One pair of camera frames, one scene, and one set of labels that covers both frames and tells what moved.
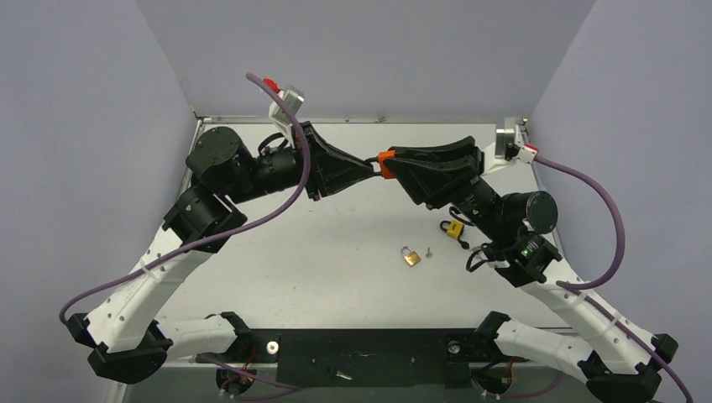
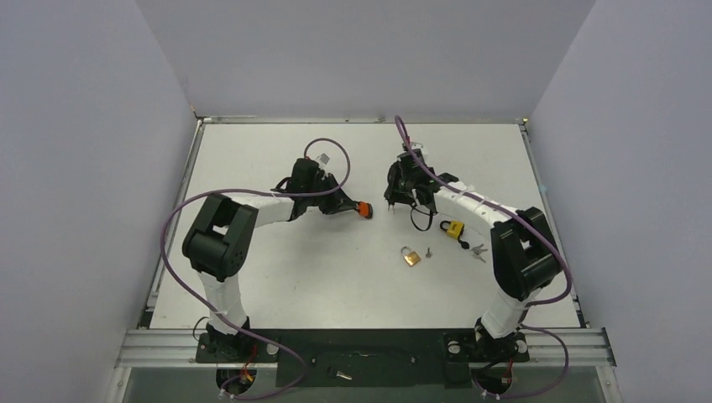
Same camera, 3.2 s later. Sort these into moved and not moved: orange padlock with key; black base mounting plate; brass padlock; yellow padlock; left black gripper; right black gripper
Moved: left black gripper; orange padlock with key; right black gripper
Not moved: yellow padlock; brass padlock; black base mounting plate
